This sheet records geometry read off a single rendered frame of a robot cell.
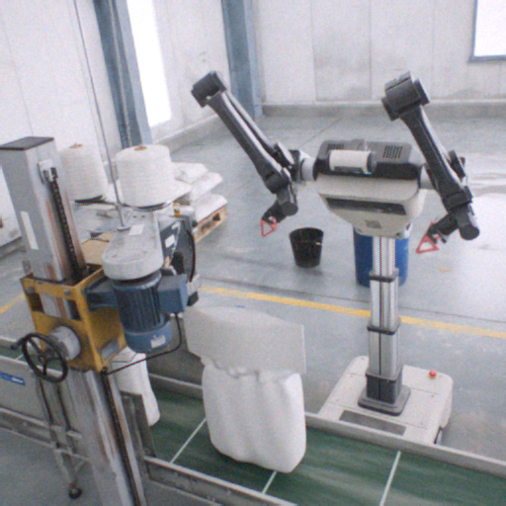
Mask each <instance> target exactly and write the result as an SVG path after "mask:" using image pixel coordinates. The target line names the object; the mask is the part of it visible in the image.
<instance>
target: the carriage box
mask: <svg viewBox="0 0 506 506"><path fill-rule="evenodd" d="M110 242H111V240H106V239H97V238H88V239H87V240H86V241H84V242H81V246H83V250H84V255H85V259H86V263H87V268H88V272H89V277H87V278H86V280H84V281H83V282H80V283H79V284H77V285H75V286H74V287H70V286H57V285H50V284H45V283H38V282H36V281H35V277H34V273H33V271H31V272H30V273H28V274H26V275H23V276H21V277H20V282H21V285H22V288H23V293H24V296H25V299H26V302H27V305H28V309H29V310H30V313H31V316H32V319H33V323H34V326H35V329H36V332H39V333H40V334H43V335H45V336H46V335H47V334H48V332H50V331H51V330H53V329H54V328H57V327H59V326H64V327H66V328H69V329H71V330H72V331H73V332H74V334H75V335H76V337H77V338H78V340H79V343H80V351H79V352H80V353H79V354H78V355H77V356H75V357H74V358H73V359H72V360H69V362H66V363H67V365H70V366H74V367H78V368H83V369H87V370H90V371H94V372H95V373H98V372H99V371H101V370H102V368H103V367H104V366H105V365H106V364H107V363H109V362H110V361H111V360H112V359H113V358H114V357H115V356H116V355H117V354H118V353H120V352H121V351H123V350H124V349H125V348H126V346H127V342H126V338H125V335H124V332H123V331H122V330H121V329H122V324H121V322H120V317H119V313H118V309H117V308H98V309H97V310H96V311H93V312H90V311H89V307H88V303H87V299H86V296H85V291H84V289H85V288H86V287H87V286H88V285H90V284H91V283H93V282H94V281H97V280H98V278H100V277H101V276H103V275H104V274H105V273H104V269H103V264H102V260H101V255H102V253H103V252H104V249H105V248H106V246H107V245H108V243H110ZM39 294H40V295H51V296H57V297H62V298H67V299H74V300H76V303H77V307H78V311H79V314H78V315H77V316H75V317H74V318H72V320H67V318H62V317H57V316H52V315H47V314H45V312H44V309H43V304H42V301H41V299H40V295H39ZM117 337H118V340H119V344H120V349H119V350H118V351H117V352H116V353H115V354H114V355H113V356H112V357H110V358H108V359H107V360H106V362H105V363H104V362H103V357H102V353H101V351H102V350H103V349H104V348H105V346H107V345H108V344H110V343H111V342H112V341H113V340H115V339H116V338H117ZM39 343H40V346H41V350H43V351H44V350H45V344H44V340H41V339H39Z"/></svg>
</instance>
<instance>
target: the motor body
mask: <svg viewBox="0 0 506 506"><path fill-rule="evenodd" d="M160 277H161V273H160V270H159V269H158V270H156V271H155V273H154V274H153V275H152V276H151V277H150V278H147V280H145V281H142V282H138V283H131V284H126V283H121V282H119V281H117V280H114V278H113V280H112V283H113V290H114V295H115V299H116V303H117V309H118V313H119V317H120V322H121V324H122V329H121V330H122V331H123V332H124V335H125V338H126V344H127V346H128V348H129V349H131V350H132V351H133V352H135V353H138V354H151V353H155V352H158V351H160V350H162V349H164V347H166V346H167V345H168V344H169V342H170V340H171V338H172V328H171V323H172V321H170V316H169V314H168V313H167V312H166V313H161V311H160V309H159V308H158V302H157V297H156V289H157V287H158V285H159V280H160Z"/></svg>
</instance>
